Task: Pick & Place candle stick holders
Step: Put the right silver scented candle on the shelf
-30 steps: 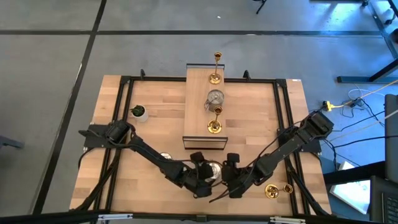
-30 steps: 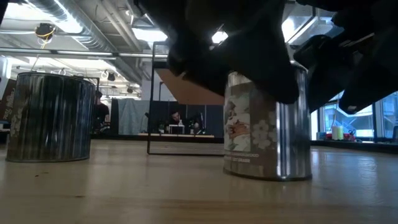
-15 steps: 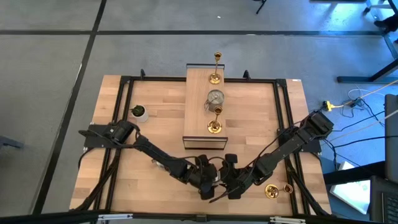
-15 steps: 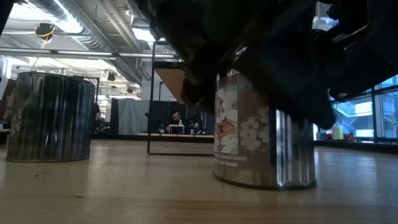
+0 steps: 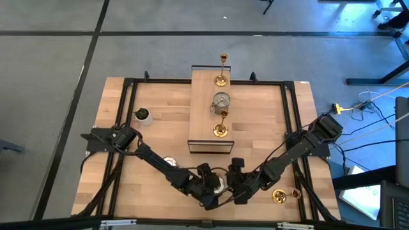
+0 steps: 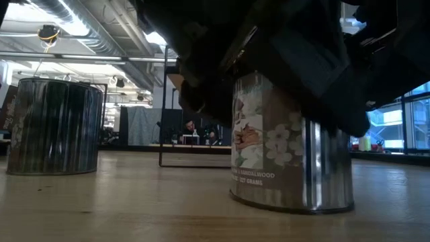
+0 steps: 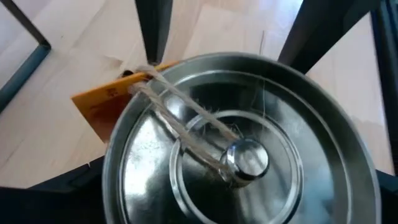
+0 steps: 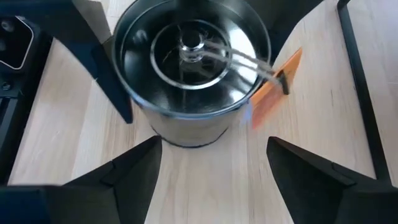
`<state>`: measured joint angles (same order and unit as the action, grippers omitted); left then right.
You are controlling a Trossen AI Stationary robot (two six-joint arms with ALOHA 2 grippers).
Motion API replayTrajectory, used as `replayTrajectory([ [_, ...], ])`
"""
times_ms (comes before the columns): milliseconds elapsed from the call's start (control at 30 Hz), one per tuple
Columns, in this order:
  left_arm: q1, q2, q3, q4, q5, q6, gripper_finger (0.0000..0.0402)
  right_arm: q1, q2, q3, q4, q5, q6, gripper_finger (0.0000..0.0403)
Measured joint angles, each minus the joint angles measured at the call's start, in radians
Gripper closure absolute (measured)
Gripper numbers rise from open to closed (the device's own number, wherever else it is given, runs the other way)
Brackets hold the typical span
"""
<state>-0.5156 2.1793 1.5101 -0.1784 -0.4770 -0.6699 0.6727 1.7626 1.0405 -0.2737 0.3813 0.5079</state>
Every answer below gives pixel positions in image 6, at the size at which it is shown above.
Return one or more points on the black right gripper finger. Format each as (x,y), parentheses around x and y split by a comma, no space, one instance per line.
(211,101)
(342,111)

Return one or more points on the grey partition curtain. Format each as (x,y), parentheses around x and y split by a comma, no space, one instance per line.
(141,127)

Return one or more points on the pale yellow-green roll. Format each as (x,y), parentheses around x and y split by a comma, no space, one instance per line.
(365,144)

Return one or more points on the background wooden table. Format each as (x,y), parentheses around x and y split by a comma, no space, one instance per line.
(168,146)

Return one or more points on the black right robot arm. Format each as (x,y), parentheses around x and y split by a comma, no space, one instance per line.
(396,60)

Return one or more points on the brown sign with white text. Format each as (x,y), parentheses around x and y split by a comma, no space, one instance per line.
(4,114)

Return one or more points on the large window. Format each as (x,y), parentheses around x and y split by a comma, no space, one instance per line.
(386,124)

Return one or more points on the wooden shelf riser black frame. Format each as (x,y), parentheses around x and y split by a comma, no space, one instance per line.
(174,80)

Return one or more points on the silver ceiling air duct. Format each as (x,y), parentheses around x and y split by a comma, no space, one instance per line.
(100,33)

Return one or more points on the long ceiling light bar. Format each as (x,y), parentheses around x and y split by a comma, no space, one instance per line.
(84,58)

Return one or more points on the person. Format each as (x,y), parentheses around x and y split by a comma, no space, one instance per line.
(189,129)

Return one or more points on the silver floral candle tin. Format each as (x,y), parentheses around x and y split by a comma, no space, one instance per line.
(53,127)
(285,168)

